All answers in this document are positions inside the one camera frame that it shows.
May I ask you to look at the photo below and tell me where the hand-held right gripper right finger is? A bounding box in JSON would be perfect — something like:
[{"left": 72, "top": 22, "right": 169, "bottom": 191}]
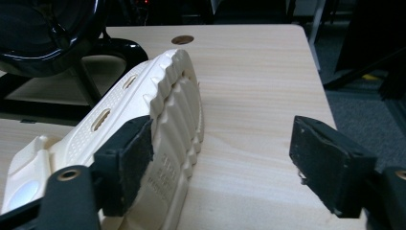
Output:
[{"left": 288, "top": 115, "right": 378, "bottom": 219}]

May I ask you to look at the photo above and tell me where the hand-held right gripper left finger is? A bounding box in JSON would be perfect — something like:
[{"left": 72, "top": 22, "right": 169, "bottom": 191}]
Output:
[{"left": 90, "top": 115, "right": 155, "bottom": 218}]

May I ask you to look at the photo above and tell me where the cream slipper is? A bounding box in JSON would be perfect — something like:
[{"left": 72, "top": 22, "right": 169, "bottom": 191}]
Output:
[{"left": 1, "top": 48, "right": 205, "bottom": 230}]

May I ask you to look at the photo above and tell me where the red and black shoe rack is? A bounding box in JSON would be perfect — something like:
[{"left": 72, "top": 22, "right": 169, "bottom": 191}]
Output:
[{"left": 0, "top": 0, "right": 149, "bottom": 123}]

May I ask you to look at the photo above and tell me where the black metal stand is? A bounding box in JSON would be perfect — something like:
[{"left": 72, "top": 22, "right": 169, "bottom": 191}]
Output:
[{"left": 324, "top": 0, "right": 406, "bottom": 97}]

